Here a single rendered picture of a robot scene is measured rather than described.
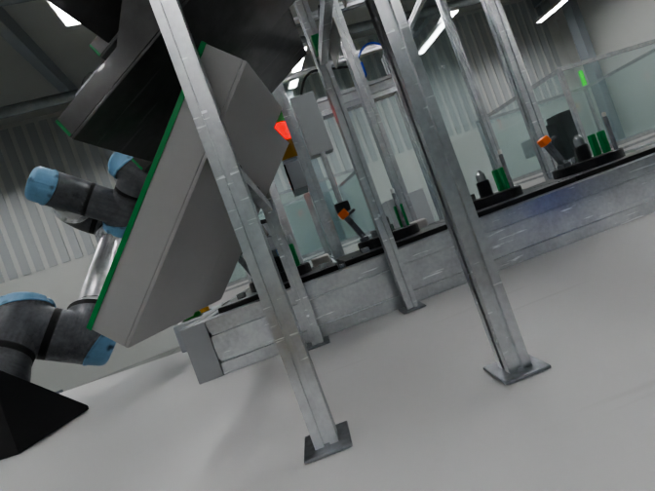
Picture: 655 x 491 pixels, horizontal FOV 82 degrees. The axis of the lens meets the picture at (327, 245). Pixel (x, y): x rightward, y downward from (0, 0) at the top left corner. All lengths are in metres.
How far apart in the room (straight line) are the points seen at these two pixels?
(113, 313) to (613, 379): 0.41
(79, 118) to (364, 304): 0.49
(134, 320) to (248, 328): 0.33
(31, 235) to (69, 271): 1.03
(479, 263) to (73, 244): 9.37
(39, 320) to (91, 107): 0.68
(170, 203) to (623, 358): 0.38
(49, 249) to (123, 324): 9.33
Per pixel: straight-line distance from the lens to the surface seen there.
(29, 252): 9.87
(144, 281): 0.38
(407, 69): 0.35
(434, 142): 0.33
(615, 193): 0.88
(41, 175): 0.95
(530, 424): 0.30
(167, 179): 0.37
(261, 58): 0.57
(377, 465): 0.30
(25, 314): 1.04
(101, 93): 0.42
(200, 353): 0.72
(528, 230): 0.78
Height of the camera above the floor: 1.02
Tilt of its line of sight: level
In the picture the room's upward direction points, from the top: 20 degrees counter-clockwise
